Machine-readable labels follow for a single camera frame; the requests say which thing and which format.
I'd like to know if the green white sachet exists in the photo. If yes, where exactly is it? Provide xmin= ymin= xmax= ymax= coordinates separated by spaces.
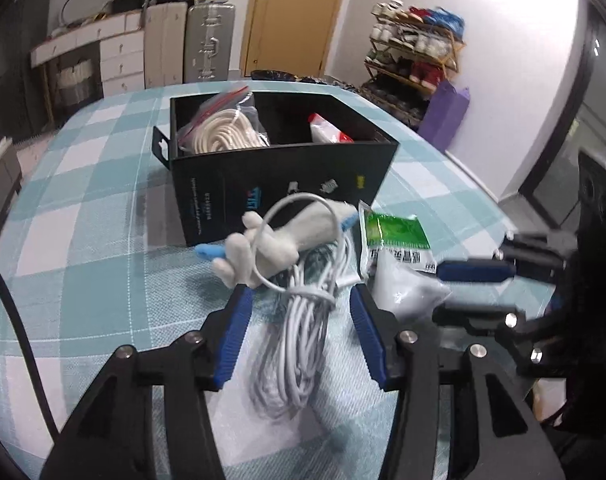
xmin=358 ymin=202 xmax=437 ymax=281

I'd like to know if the white cable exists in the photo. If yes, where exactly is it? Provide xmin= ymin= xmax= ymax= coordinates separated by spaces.
xmin=247 ymin=193 xmax=361 ymax=421

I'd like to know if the red white packet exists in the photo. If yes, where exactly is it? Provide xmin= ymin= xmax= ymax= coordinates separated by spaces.
xmin=309 ymin=114 xmax=353 ymax=144

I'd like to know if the black cardboard box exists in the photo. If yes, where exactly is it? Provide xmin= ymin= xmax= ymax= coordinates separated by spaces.
xmin=151 ymin=91 xmax=399 ymax=246

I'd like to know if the bagged cream rope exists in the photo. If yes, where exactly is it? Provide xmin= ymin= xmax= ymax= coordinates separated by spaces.
xmin=176 ymin=84 xmax=271 ymax=155

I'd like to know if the white printed sachet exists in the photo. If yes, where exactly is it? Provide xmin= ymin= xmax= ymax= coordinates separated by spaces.
xmin=371 ymin=249 xmax=452 ymax=322

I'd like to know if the white blue plush toy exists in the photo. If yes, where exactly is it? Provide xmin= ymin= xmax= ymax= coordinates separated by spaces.
xmin=195 ymin=193 xmax=357 ymax=289

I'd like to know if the purple bag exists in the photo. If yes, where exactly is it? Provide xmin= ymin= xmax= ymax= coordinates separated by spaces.
xmin=418 ymin=80 xmax=470 ymax=153

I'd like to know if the teal plaid tablecloth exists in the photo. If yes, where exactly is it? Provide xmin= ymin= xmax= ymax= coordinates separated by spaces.
xmin=0 ymin=84 xmax=512 ymax=479

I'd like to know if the wooden shoe rack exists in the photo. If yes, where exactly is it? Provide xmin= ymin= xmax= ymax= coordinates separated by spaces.
xmin=359 ymin=0 xmax=466 ymax=129

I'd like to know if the black floor basket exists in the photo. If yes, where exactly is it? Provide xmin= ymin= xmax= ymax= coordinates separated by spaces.
xmin=250 ymin=70 xmax=297 ymax=82

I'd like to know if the wooden door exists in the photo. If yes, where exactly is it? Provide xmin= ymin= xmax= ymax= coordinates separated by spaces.
xmin=240 ymin=0 xmax=342 ymax=77

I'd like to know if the silver suitcase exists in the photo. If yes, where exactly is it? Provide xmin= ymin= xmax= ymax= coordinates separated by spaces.
xmin=184 ymin=3 xmax=236 ymax=82

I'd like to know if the striped laundry basket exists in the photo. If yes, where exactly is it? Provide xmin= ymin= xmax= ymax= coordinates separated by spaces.
xmin=57 ymin=60 xmax=95 ymax=108

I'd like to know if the beige suitcase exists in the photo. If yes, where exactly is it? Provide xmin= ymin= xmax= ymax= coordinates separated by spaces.
xmin=144 ymin=2 xmax=188 ymax=89

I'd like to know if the white drawer desk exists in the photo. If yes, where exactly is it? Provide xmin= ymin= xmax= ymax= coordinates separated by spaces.
xmin=30 ymin=11 xmax=145 ymax=96

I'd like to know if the oval white mirror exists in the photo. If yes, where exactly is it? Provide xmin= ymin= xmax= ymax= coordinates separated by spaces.
xmin=58 ymin=0 xmax=112 ymax=27

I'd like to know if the black cable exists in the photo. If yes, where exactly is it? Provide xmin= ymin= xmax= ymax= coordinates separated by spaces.
xmin=0 ymin=246 xmax=59 ymax=441

